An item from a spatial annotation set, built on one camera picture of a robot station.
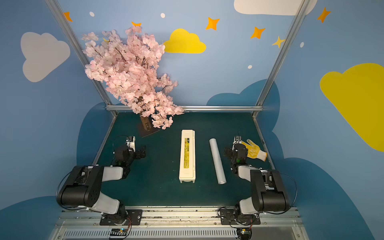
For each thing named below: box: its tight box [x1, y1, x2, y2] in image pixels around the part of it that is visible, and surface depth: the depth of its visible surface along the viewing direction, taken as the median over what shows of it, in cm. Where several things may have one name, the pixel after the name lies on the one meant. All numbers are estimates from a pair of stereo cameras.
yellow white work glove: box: [241, 139, 268, 162], surface depth 100 cm
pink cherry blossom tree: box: [82, 25, 185, 130], surface depth 76 cm
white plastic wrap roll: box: [209, 138, 227, 185], surface depth 94 cm
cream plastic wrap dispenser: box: [179, 129, 196, 184], surface depth 90 cm
